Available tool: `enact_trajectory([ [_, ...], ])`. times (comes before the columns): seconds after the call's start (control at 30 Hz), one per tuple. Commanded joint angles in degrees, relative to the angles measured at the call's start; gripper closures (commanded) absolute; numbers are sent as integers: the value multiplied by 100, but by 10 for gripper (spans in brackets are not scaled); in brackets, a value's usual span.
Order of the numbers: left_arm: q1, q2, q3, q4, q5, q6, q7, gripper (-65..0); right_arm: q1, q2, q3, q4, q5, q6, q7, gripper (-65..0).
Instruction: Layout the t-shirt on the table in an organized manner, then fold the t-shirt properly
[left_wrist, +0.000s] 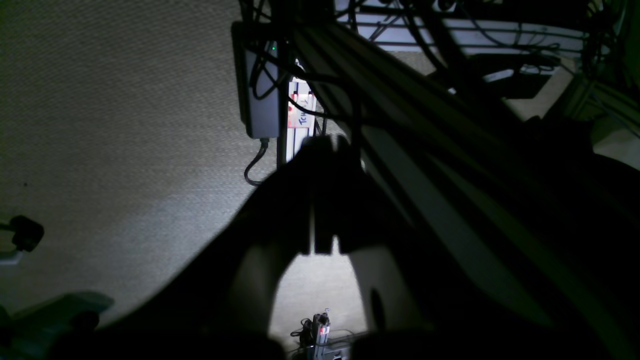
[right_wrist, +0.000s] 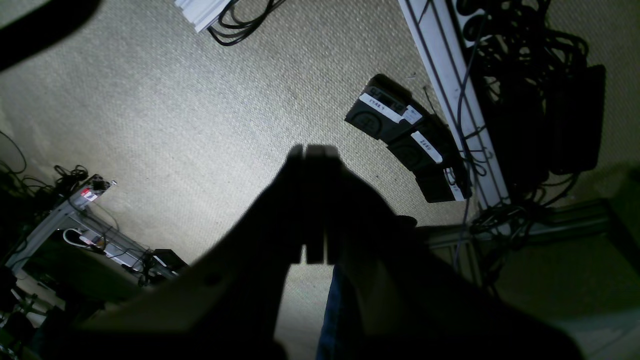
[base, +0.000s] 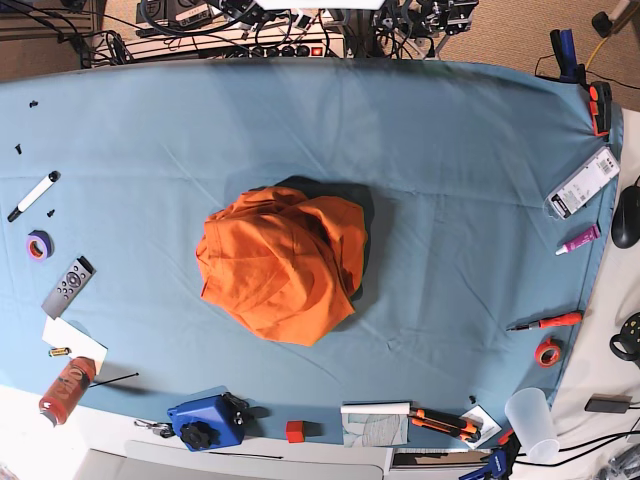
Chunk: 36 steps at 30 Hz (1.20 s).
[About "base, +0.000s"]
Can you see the orange t-shirt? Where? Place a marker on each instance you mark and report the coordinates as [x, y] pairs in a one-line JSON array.
[[285, 266]]

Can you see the blue table cloth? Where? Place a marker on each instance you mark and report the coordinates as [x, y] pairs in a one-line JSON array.
[[452, 164]]

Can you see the red cube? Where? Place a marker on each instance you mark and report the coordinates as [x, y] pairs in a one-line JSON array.
[[294, 431]]

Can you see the white booklet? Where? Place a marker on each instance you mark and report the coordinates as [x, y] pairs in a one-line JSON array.
[[375, 425]]

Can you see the white power strip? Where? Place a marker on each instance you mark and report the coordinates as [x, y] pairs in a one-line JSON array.
[[275, 39]]

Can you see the blue box with knob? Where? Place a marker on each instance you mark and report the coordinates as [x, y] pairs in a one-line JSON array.
[[210, 423]]

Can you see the orange black utility knife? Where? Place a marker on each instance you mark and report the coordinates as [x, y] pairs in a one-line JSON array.
[[451, 425]]

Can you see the grey remote control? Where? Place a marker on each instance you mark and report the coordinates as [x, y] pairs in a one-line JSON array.
[[68, 287]]

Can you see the small white card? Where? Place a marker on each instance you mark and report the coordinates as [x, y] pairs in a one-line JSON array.
[[486, 425]]

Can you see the red tape roll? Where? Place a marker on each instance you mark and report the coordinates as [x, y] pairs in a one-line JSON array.
[[547, 353]]

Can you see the red screwdriver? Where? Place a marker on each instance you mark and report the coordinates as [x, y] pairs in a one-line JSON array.
[[568, 319]]

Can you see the clear plastic cup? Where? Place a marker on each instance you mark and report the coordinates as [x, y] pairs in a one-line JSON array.
[[530, 418]]

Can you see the purple glue tube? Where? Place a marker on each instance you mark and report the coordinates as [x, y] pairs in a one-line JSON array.
[[589, 235]]

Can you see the white paper sheet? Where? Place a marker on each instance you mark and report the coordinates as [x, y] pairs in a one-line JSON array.
[[60, 334]]

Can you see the purple tape roll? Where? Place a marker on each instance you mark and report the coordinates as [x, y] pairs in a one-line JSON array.
[[39, 245]]

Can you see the blue clamp bottom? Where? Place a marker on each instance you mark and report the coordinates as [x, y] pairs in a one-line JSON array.
[[499, 463]]

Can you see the blue clamp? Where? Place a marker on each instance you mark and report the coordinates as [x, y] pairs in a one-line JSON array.
[[499, 463], [564, 51]]

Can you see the black white marker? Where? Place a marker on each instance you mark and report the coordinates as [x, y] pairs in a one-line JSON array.
[[34, 195]]

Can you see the black computer mouse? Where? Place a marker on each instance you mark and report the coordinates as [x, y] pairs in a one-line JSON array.
[[625, 231]]

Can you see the red spray can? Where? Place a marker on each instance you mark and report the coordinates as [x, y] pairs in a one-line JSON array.
[[67, 389]]

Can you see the blue clamp top right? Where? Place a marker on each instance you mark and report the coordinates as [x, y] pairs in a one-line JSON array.
[[564, 51]]

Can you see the orange black clamp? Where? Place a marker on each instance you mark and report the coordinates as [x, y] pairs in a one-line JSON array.
[[600, 107]]

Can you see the black round gadget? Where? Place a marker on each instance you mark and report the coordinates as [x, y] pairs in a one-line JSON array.
[[625, 344]]

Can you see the black small adapter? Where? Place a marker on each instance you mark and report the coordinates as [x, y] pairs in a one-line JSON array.
[[610, 404]]

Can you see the black cable tie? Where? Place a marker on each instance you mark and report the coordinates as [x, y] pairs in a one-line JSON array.
[[113, 380]]

